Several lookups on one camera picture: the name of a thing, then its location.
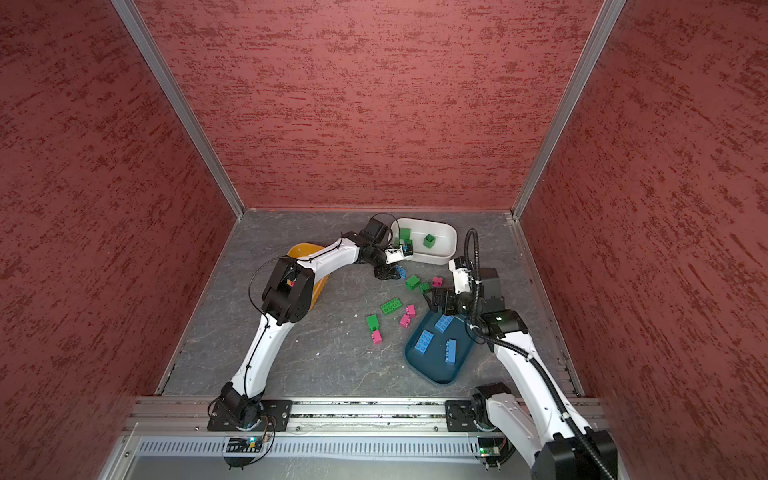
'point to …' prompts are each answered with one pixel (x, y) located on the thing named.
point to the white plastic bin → (445, 232)
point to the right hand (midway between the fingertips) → (435, 297)
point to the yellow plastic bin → (303, 249)
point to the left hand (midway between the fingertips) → (395, 270)
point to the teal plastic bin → (439, 347)
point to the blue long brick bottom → (451, 351)
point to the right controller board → (490, 449)
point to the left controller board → (241, 451)
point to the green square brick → (424, 286)
